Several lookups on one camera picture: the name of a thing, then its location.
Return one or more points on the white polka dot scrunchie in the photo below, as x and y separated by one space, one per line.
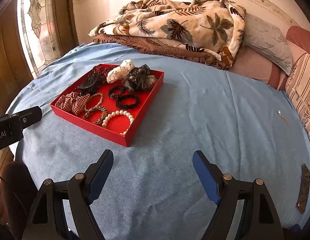
120 73

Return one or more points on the dark red dotted scrunchie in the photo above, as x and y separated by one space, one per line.
102 70

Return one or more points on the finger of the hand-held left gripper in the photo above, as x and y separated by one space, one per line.
31 117

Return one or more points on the leaf print blanket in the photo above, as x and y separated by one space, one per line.
170 22

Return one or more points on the grey pillow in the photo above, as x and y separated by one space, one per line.
267 40

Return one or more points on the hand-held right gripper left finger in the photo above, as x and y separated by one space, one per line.
102 172

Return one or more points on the grey and black scrunchie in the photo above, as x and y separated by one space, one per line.
141 80

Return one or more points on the black hair claw clip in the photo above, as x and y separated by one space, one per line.
88 83

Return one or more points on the brown quilted blanket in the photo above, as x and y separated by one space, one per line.
150 46

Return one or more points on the brown hair barrette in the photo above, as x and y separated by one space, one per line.
304 187

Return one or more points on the red tray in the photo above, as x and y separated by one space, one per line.
145 97

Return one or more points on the stained glass window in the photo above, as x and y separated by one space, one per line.
37 25

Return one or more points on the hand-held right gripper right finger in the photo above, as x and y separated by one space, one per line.
207 177

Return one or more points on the red plaid scrunchie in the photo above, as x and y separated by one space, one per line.
72 103

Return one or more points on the striped floral pillow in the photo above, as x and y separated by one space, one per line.
302 87

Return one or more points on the small metal earring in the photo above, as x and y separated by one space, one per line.
279 112

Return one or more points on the blue bed sheet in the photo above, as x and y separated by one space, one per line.
195 120

